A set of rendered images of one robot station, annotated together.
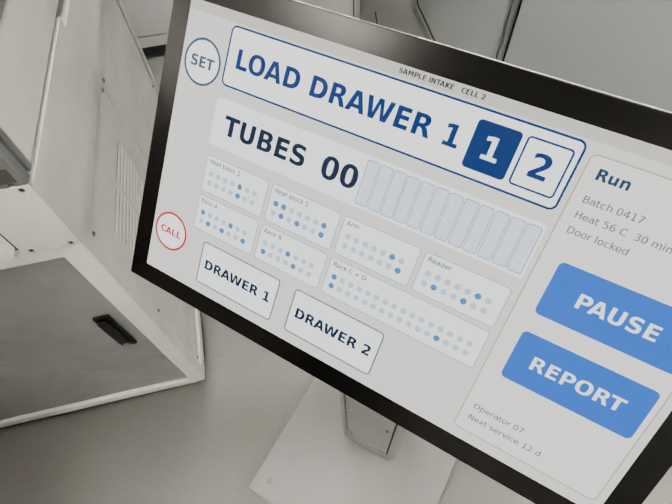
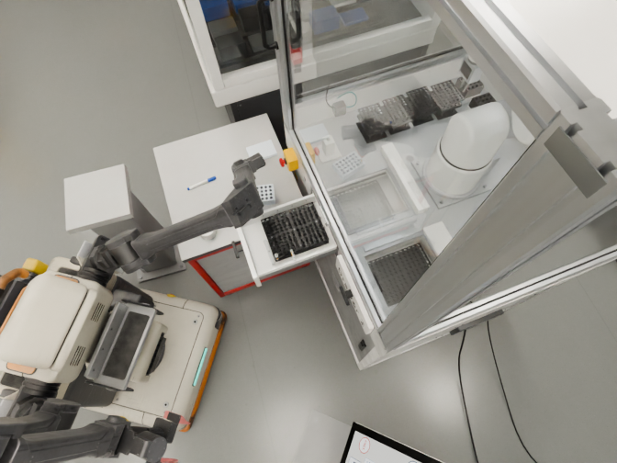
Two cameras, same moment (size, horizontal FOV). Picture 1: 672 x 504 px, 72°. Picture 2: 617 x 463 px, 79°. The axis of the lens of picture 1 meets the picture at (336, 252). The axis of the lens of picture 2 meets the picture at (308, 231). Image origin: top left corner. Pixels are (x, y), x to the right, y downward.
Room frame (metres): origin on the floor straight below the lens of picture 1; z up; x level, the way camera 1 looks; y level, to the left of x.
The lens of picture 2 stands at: (0.18, 0.31, 2.24)
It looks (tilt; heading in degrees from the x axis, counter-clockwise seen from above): 66 degrees down; 81
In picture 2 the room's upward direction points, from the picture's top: 3 degrees counter-clockwise
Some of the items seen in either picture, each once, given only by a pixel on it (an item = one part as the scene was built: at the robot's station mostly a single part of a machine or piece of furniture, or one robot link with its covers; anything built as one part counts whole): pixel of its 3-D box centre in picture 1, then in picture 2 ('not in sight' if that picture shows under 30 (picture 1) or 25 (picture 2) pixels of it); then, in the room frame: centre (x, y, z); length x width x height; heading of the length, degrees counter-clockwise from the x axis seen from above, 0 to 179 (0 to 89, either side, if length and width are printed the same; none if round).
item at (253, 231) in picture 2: not in sight; (297, 231); (0.22, 0.92, 0.86); 0.40 x 0.26 x 0.06; 10
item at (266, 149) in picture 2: not in sight; (261, 151); (0.14, 1.42, 0.77); 0.13 x 0.09 x 0.02; 11
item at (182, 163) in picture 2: not in sight; (242, 217); (-0.04, 1.30, 0.38); 0.62 x 0.58 x 0.76; 100
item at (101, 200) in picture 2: not in sight; (133, 230); (-0.64, 1.34, 0.38); 0.30 x 0.30 x 0.76; 6
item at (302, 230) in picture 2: not in sight; (295, 232); (0.21, 0.92, 0.87); 0.22 x 0.18 x 0.06; 10
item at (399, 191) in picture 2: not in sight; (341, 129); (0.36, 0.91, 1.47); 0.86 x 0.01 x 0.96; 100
